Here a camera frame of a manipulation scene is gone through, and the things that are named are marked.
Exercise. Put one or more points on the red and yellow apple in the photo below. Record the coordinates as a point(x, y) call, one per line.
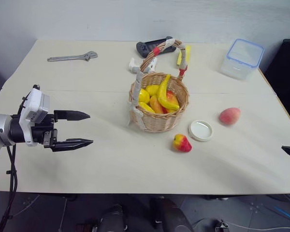
point(181, 143)

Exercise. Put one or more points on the dark rounded shape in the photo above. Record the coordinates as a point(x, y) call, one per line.
point(111, 220)

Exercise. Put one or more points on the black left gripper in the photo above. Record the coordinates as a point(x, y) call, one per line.
point(49, 130)

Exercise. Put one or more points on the round yellow lemon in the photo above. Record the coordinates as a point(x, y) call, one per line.
point(143, 96)

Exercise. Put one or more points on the pink mango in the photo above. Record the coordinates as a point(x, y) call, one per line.
point(229, 116)

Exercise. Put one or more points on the clear container with blue lid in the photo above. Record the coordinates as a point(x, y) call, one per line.
point(241, 61)

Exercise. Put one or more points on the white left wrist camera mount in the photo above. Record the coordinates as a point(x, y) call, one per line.
point(33, 104)

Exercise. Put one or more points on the black handheld game console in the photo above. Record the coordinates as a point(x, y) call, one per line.
point(147, 47)

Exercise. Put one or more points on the white plastic gadget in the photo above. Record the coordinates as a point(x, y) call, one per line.
point(133, 65)

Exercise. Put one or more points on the silver adjustable wrench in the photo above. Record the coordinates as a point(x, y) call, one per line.
point(67, 57)

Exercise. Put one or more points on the yellow flat sponge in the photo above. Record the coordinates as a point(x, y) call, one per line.
point(187, 54)

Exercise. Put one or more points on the black chair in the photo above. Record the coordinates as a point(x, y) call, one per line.
point(285, 72)

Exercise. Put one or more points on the red yellow peach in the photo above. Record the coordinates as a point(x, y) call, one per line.
point(171, 96)

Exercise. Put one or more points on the orange mango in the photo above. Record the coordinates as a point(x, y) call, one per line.
point(156, 105)

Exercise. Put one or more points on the white round jar lid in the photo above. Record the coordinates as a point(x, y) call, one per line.
point(200, 130)

